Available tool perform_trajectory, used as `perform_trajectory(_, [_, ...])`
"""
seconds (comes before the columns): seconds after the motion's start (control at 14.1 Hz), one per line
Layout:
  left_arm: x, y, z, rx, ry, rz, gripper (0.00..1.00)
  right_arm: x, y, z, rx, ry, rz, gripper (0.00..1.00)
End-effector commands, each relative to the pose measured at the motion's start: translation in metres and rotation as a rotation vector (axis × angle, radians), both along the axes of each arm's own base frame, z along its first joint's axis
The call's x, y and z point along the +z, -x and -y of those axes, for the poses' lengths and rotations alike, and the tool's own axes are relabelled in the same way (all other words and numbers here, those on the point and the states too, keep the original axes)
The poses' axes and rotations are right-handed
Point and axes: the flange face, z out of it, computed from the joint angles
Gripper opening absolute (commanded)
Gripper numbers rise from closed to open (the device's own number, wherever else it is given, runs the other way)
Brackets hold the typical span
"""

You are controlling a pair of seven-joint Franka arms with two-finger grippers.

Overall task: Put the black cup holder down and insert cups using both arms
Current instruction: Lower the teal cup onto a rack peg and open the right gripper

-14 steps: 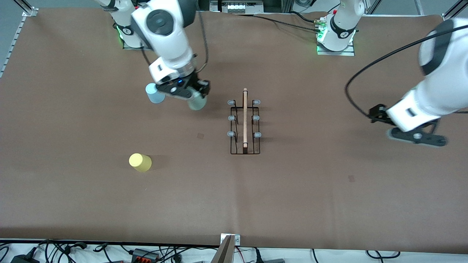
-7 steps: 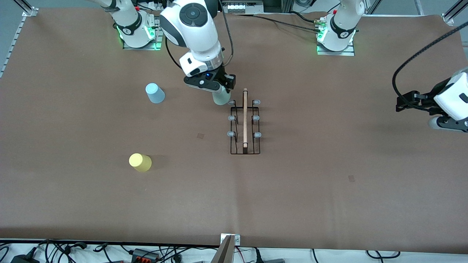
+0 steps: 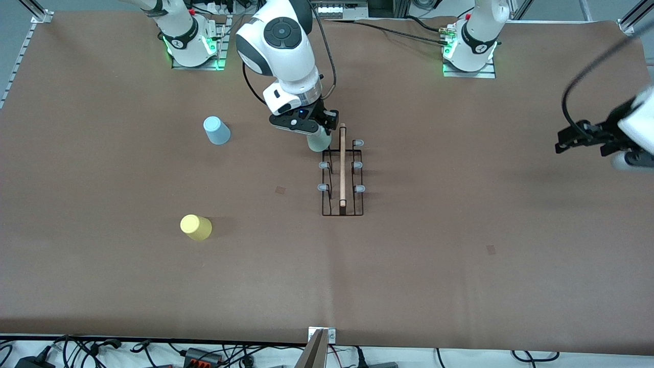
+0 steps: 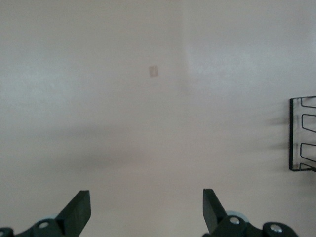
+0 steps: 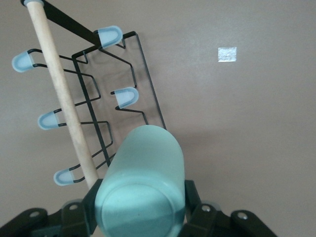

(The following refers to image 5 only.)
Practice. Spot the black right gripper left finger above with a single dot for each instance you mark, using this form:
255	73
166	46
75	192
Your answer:
79	217

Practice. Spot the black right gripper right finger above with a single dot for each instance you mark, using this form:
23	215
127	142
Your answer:
202	219

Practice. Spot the mint green plastic cup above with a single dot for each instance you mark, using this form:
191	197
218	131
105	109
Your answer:
138	172

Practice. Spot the small square tape marker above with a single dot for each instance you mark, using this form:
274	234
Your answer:
227	54

